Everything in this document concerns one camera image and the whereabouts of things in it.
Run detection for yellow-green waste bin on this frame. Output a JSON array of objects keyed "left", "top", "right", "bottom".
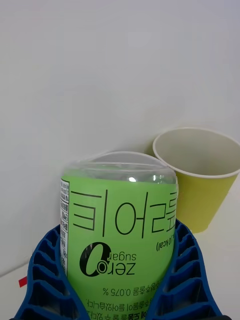
[{"left": 152, "top": 126, "right": 240, "bottom": 235}]

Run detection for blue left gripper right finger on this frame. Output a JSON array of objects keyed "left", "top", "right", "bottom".
[{"left": 147, "top": 218, "right": 224, "bottom": 320}]

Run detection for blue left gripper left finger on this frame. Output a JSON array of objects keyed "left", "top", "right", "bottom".
[{"left": 13, "top": 223, "right": 91, "bottom": 320}]

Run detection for green label plastic bottle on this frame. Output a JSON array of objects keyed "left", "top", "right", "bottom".
[{"left": 59, "top": 151, "right": 179, "bottom": 320}]

